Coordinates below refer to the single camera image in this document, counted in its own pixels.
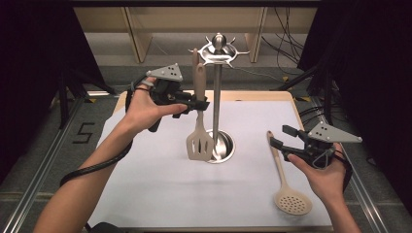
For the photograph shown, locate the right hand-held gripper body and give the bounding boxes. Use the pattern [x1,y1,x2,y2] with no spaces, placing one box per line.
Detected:
[303,120,363,169]

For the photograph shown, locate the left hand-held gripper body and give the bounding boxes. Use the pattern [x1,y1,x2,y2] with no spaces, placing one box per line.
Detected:
[146,62,186,133]

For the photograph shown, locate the steel utensil stand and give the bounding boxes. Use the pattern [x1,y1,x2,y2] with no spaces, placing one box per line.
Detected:
[189,32,251,165]

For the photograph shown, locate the beige slotted spatula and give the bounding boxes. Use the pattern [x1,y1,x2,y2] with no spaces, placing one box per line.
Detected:
[186,62,216,162]

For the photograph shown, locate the beige perforated skimmer spoon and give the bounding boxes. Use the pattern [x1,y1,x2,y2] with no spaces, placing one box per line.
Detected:
[265,130,314,216]

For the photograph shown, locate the person's left hand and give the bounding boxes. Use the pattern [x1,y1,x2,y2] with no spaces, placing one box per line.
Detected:
[124,77,189,134]

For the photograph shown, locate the person's right hand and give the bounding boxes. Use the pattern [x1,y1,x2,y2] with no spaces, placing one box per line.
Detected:
[287,142,348,204]

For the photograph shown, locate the black stand legs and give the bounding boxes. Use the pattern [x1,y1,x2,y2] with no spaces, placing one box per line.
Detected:
[272,61,339,128]
[57,66,119,131]

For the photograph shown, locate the light wooden shelf unit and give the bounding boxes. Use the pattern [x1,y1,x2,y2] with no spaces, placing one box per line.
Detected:
[73,6,319,64]

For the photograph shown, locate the black curtain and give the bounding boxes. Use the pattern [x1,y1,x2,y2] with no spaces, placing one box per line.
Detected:
[0,0,110,183]
[296,0,412,213]

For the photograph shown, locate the white table cloth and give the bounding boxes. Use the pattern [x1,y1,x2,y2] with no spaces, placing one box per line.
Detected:
[86,100,333,229]

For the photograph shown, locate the black floor cables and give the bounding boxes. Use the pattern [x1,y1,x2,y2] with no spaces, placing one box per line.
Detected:
[298,104,345,126]

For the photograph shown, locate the aluminium floor rail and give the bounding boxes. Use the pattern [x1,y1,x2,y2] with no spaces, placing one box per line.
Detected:
[310,96,391,233]
[2,96,86,233]

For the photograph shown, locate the thin white floor cable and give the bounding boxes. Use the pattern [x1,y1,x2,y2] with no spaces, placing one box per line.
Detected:
[231,65,284,83]

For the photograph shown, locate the bundle of black cables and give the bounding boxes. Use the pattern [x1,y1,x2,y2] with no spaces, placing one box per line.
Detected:
[260,7,309,76]

